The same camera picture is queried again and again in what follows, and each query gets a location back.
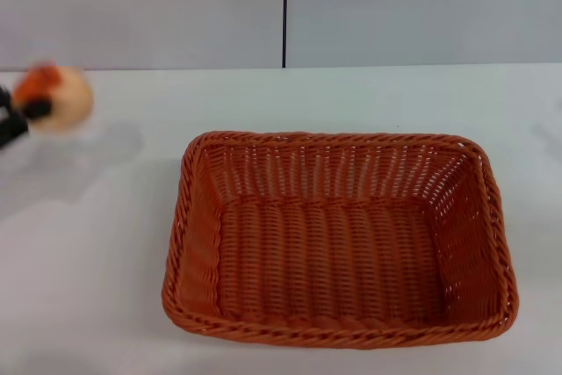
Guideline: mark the round bun with orange glaze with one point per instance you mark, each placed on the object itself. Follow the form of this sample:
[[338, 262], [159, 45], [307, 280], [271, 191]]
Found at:
[[70, 94]]

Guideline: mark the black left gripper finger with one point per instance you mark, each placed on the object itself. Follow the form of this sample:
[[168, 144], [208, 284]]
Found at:
[[38, 109]]

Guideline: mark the orange woven rectangular basket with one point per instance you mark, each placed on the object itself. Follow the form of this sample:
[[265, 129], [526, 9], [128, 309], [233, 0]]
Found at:
[[333, 252]]

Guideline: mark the black vertical wall strip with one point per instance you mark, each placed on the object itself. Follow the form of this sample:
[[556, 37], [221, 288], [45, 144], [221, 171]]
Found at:
[[285, 10]]

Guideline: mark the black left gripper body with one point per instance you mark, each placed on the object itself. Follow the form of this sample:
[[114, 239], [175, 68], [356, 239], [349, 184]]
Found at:
[[11, 129]]

